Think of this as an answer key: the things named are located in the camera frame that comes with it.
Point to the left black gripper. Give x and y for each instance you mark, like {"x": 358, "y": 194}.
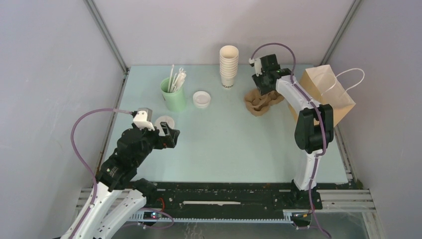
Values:
{"x": 172, "y": 135}

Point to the green straw holder cup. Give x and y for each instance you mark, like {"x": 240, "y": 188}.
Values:
{"x": 176, "y": 101}

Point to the brown paper bag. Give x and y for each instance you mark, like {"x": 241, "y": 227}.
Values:
{"x": 323, "y": 86}

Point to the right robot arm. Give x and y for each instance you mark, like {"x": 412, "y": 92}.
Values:
{"x": 314, "y": 126}

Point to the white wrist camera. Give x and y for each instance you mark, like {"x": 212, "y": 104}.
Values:
{"x": 257, "y": 65}
{"x": 142, "y": 118}

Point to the brown pulp cup carrier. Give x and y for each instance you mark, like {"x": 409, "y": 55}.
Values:
{"x": 258, "y": 104}

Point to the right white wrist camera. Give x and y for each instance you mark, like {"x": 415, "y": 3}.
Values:
{"x": 257, "y": 65}

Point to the stack of paper cups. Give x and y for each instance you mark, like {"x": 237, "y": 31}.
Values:
{"x": 228, "y": 65}

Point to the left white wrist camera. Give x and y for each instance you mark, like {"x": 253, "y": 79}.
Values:
{"x": 142, "y": 118}

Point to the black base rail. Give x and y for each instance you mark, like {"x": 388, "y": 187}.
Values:
{"x": 252, "y": 202}

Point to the wrapped white straws bundle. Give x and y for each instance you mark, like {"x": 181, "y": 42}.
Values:
{"x": 176, "y": 79}

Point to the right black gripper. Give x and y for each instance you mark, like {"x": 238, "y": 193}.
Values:
{"x": 257, "y": 80}

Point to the white plastic lids stack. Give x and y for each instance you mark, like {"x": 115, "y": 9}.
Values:
{"x": 201, "y": 99}

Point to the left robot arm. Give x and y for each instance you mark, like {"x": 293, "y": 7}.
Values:
{"x": 98, "y": 221}

